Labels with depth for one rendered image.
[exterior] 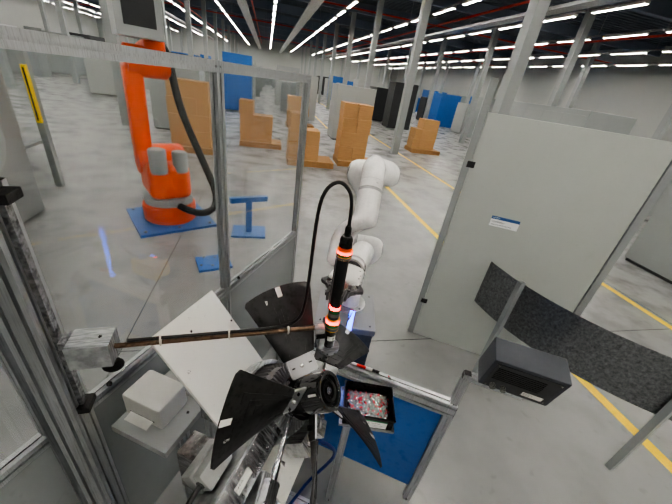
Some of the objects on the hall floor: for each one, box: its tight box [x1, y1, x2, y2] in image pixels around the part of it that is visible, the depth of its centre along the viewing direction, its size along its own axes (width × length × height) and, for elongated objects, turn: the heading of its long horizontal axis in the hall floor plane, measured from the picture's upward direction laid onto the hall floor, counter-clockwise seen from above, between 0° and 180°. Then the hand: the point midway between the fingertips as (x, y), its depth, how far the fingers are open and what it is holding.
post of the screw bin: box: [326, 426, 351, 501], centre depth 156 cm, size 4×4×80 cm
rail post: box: [403, 415, 452, 501], centre depth 162 cm, size 4×4×78 cm
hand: (336, 294), depth 91 cm, fingers closed on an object, 4 cm apart
